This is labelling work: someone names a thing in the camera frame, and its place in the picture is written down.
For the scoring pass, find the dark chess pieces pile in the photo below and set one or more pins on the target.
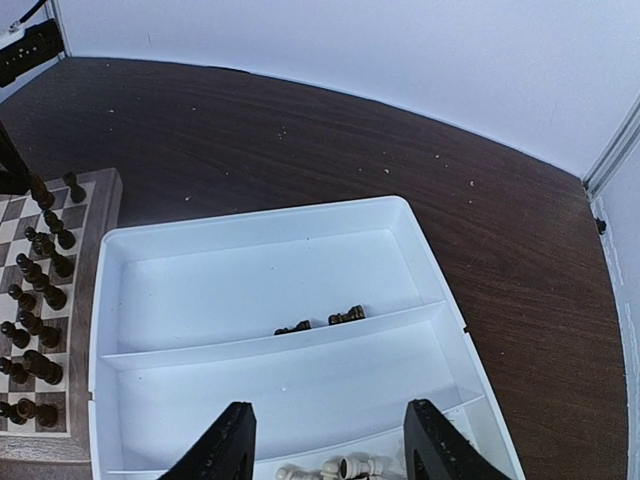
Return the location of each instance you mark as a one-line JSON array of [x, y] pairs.
[[355, 313]]

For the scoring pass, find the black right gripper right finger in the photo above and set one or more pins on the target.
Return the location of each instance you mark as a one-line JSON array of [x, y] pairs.
[[471, 443]]

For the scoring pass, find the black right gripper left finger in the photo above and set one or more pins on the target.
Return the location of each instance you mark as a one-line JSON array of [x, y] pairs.
[[225, 451]]

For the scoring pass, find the dark chess queen piece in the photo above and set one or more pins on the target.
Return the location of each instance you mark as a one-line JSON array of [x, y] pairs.
[[61, 265]]

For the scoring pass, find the white divided plastic tray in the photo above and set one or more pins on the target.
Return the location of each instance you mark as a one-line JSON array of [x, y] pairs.
[[183, 325]]

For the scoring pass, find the aluminium frame rail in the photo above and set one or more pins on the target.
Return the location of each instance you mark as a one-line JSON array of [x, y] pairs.
[[615, 153]]

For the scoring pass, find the dark chess king piece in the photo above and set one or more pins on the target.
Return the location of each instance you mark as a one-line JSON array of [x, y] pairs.
[[49, 336]]

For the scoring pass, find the dark chess rook piece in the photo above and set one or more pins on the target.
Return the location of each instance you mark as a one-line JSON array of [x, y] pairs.
[[46, 415]]

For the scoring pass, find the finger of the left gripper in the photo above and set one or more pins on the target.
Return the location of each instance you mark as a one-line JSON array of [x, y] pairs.
[[15, 175]]

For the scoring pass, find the white chess pieces pile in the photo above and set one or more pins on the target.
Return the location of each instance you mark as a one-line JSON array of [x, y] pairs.
[[342, 468]]

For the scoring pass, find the wooden chessboard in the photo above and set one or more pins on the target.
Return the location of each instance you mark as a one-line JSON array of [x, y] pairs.
[[89, 220]]

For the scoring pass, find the dark chess pawn piece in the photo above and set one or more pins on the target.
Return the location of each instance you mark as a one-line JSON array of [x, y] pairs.
[[8, 411]]

